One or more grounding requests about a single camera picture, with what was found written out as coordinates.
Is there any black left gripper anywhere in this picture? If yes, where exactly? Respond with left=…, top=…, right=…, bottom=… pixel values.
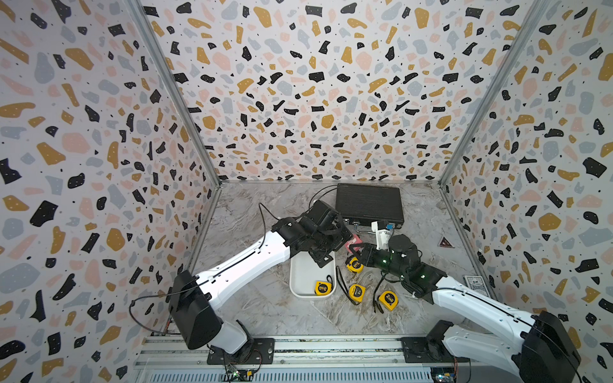
left=311, top=219, right=356, bottom=267

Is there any pink tape measure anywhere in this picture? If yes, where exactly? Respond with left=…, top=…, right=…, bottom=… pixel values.
left=345, top=235, right=362, bottom=252

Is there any yellow deli 3m tape measure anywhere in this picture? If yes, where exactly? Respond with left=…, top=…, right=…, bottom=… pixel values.
left=346, top=256, right=364, bottom=274

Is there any yellow 2m tape measure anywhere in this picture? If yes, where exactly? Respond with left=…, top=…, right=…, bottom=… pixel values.
left=373, top=290, right=398, bottom=314

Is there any yellow front 3m tape measure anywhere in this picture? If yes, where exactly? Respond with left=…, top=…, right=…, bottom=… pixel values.
left=314, top=275, right=334, bottom=296

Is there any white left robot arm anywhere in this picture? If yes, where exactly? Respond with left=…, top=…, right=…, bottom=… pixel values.
left=169, top=200, right=352, bottom=357

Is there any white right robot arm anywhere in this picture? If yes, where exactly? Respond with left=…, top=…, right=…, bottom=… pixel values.
left=348, top=235, right=581, bottom=382

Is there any white plastic storage tray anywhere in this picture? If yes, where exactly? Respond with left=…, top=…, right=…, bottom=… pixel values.
left=289, top=252, right=337, bottom=300

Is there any playing card deck box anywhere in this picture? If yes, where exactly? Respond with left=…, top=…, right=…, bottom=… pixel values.
left=464, top=275, right=490, bottom=297

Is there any black ribbed metal case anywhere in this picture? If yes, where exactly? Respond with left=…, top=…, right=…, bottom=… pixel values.
left=335, top=184, right=405, bottom=229

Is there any triangular all-in card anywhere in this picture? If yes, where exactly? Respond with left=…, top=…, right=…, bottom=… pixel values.
left=439, top=237, right=454, bottom=248

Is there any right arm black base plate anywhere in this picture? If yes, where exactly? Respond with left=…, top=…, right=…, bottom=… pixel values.
left=400, top=337, right=469, bottom=363

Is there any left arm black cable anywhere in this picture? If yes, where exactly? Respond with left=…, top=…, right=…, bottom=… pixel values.
left=128, top=286, right=202, bottom=335

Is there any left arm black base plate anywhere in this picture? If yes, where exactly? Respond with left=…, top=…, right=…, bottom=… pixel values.
left=207, top=338, right=276, bottom=365

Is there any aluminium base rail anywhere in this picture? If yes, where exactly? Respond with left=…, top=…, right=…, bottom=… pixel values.
left=132, top=335, right=480, bottom=382

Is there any aluminium corner post left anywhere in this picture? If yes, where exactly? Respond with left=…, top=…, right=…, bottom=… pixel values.
left=125, top=0, right=222, bottom=188

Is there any aluminium corner post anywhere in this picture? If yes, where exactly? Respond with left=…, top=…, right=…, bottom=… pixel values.
left=437, top=0, right=552, bottom=188
left=125, top=0, right=222, bottom=188

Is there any aluminium corner post right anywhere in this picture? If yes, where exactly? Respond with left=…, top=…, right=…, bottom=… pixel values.
left=437, top=0, right=552, bottom=188

